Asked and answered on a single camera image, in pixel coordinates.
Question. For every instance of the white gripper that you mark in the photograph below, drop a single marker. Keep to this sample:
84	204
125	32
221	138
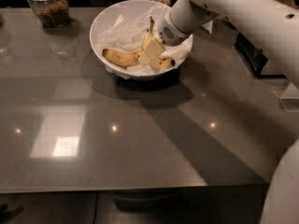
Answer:
169	33

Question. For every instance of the spotted yellow banana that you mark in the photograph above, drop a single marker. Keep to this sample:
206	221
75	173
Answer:
160	62

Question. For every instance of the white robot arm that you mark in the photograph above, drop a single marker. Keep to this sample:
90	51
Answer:
271	27

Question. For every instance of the white bowl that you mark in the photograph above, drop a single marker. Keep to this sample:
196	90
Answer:
134	13

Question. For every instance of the left yellow banana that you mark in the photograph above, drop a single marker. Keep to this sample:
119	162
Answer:
122	59

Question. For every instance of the white paper liner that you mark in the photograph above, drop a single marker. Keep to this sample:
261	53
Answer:
124	36

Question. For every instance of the left glass jar with granola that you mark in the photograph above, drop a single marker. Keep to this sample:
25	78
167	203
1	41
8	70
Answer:
51	13

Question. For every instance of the black wire rack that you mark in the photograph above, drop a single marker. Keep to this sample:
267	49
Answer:
254	58

